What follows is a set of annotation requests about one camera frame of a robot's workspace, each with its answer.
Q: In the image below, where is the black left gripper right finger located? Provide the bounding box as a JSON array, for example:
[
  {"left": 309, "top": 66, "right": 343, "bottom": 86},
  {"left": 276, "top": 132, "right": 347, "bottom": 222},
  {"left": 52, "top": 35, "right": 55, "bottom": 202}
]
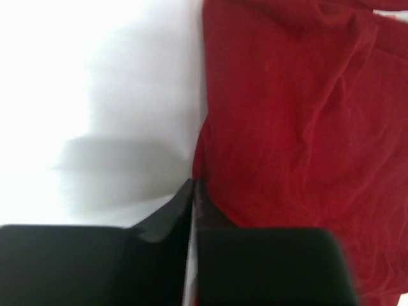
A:
[{"left": 194, "top": 180, "right": 358, "bottom": 305}]

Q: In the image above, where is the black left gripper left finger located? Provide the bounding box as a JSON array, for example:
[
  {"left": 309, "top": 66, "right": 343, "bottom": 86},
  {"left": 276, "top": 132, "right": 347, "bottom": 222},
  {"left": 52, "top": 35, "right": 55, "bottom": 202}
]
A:
[{"left": 1, "top": 179, "right": 195, "bottom": 305}]

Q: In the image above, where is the dark red t shirt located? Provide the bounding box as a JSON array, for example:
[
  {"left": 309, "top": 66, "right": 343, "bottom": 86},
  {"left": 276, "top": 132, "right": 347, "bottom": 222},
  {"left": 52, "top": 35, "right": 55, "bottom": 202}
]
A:
[{"left": 192, "top": 1, "right": 407, "bottom": 305}]

